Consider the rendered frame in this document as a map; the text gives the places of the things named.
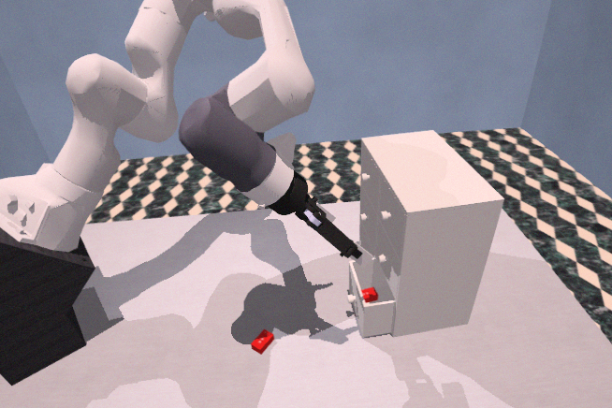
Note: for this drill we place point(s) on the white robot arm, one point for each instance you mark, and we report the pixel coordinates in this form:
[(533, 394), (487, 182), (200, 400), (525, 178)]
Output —
[(50, 209)]

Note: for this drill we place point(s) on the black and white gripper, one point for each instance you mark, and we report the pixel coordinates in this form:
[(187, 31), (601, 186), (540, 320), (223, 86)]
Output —
[(319, 219)]

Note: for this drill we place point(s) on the small red block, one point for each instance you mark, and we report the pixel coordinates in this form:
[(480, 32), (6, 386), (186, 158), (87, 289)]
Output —
[(262, 341), (370, 294)]

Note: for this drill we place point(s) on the white chest of drawers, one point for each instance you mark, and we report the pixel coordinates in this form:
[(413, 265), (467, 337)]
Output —
[(451, 218)]

